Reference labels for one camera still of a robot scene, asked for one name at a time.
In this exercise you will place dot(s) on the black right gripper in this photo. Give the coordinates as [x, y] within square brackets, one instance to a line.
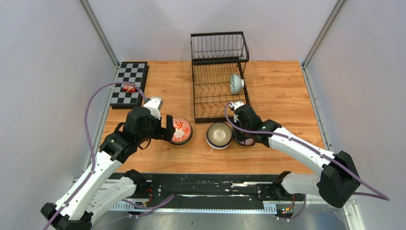
[236, 121]

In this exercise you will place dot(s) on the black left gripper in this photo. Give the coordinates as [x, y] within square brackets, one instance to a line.
[163, 133]

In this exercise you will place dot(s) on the orange geometric pattern bowl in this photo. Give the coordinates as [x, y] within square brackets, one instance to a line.
[249, 143]

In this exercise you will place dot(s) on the beige interior bowl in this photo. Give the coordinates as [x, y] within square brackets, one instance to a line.
[219, 133]

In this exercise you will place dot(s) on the teal dashed pattern bowl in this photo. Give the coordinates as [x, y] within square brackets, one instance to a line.
[236, 83]

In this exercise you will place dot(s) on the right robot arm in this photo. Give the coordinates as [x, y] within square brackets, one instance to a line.
[334, 178]

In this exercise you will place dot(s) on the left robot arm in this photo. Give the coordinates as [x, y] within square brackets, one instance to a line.
[83, 204]

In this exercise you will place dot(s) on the white blue striped bowl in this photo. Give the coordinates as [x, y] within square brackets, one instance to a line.
[217, 147]

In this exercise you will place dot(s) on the red owl toy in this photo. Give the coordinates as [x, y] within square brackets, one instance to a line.
[129, 88]

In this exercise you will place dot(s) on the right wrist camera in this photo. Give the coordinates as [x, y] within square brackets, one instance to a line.
[235, 105]

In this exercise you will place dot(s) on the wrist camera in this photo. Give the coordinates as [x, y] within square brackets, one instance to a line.
[235, 105]
[154, 105]

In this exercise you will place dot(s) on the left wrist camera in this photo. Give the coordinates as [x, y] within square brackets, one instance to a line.
[154, 105]

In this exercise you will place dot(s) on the black wire dish rack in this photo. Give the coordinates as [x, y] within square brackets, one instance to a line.
[215, 57]

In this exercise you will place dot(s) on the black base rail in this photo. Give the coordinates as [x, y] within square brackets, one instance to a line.
[213, 193]

